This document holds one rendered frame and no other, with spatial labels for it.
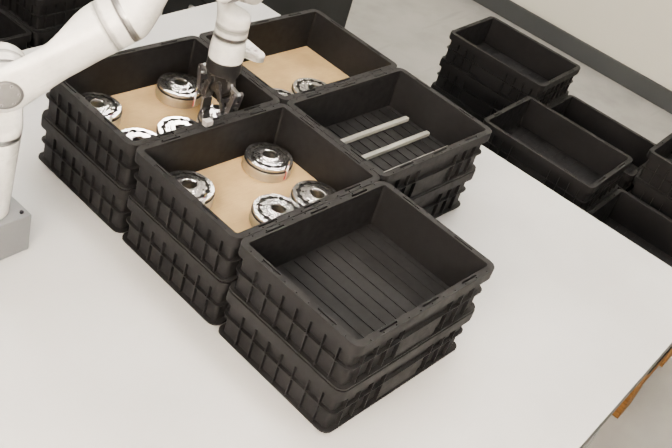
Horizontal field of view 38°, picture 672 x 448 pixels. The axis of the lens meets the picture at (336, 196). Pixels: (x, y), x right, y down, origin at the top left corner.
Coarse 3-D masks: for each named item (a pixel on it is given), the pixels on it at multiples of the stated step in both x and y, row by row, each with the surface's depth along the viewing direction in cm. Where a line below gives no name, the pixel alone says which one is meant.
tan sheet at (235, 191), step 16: (240, 160) 205; (208, 176) 198; (224, 176) 199; (240, 176) 201; (304, 176) 207; (224, 192) 195; (240, 192) 196; (256, 192) 198; (272, 192) 199; (288, 192) 201; (224, 208) 191; (240, 208) 192; (240, 224) 188
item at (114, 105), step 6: (84, 96) 204; (90, 96) 204; (96, 96) 204; (102, 96) 206; (108, 96) 206; (108, 102) 204; (114, 102) 205; (114, 108) 203; (120, 108) 203; (108, 114) 201; (114, 114) 201
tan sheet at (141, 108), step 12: (156, 84) 220; (120, 96) 213; (132, 96) 214; (144, 96) 215; (156, 96) 216; (132, 108) 210; (144, 108) 211; (156, 108) 213; (168, 108) 214; (192, 108) 216; (132, 120) 207; (144, 120) 208; (156, 120) 209
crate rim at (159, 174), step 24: (240, 120) 199; (144, 144) 184; (168, 144) 187; (336, 144) 201; (144, 168) 181; (360, 168) 197; (336, 192) 188; (216, 216) 172; (288, 216) 178; (240, 240) 170
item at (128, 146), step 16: (144, 48) 212; (208, 48) 219; (64, 80) 194; (64, 96) 193; (80, 96) 191; (272, 96) 210; (80, 112) 191; (96, 112) 188; (240, 112) 201; (112, 128) 185; (192, 128) 192; (128, 144) 183
